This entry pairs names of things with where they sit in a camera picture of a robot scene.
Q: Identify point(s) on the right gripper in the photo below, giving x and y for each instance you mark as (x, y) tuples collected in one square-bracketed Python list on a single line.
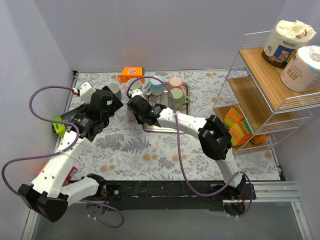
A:
[(133, 107)]

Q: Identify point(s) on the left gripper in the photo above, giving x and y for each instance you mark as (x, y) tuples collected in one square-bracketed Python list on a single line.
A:
[(110, 99)]

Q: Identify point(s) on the dark grey mug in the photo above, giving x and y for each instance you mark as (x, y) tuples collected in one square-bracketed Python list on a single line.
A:
[(115, 88)]

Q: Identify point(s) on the light blue faceted mug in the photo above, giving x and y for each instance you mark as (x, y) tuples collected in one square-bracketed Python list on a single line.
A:
[(134, 84)]

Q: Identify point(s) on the green mug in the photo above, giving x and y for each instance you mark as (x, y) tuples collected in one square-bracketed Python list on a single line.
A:
[(179, 97)]

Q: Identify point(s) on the purple mug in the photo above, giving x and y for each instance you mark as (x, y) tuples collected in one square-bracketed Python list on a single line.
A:
[(130, 115)]

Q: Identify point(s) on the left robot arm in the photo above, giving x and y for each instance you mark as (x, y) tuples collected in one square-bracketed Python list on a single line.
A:
[(47, 194)]

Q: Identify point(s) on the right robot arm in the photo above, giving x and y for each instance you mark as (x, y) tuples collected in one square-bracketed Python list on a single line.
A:
[(214, 138)]

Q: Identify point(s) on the blue white mug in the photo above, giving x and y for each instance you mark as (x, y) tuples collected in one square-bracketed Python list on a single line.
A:
[(154, 87)]

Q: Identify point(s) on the pink mug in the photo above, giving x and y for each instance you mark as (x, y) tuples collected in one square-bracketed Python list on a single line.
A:
[(175, 82)]

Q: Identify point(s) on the orange box at back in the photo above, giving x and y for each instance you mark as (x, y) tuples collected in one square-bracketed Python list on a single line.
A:
[(130, 72)]

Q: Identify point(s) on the green black box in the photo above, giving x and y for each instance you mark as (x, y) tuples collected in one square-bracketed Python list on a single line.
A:
[(61, 128)]

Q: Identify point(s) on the orange pink sponge box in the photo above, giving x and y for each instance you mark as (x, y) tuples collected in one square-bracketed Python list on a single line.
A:
[(69, 176)]

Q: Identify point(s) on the orange yellow box on shelf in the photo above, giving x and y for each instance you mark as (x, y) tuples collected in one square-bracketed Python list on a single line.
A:
[(240, 133)]

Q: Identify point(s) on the pink toilet paper roll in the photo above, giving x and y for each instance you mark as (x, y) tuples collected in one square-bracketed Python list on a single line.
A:
[(302, 72)]

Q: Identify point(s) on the cartoon toilet paper roll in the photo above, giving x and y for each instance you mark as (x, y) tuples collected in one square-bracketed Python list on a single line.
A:
[(284, 41)]

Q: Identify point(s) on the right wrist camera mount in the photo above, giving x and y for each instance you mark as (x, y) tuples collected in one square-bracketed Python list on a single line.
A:
[(134, 92)]

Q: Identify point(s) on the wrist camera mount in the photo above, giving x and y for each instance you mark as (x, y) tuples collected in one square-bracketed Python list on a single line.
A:
[(84, 91), (134, 92)]

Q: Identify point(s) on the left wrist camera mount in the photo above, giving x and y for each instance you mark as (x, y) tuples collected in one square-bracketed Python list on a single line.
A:
[(84, 91)]

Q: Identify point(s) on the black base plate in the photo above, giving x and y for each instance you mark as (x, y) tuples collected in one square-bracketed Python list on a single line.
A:
[(166, 195)]

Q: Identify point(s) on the wire wooden shelf rack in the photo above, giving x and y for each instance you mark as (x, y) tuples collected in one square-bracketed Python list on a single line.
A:
[(268, 106)]

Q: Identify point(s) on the aluminium frame rail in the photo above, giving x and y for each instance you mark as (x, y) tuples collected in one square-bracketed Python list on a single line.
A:
[(275, 214)]

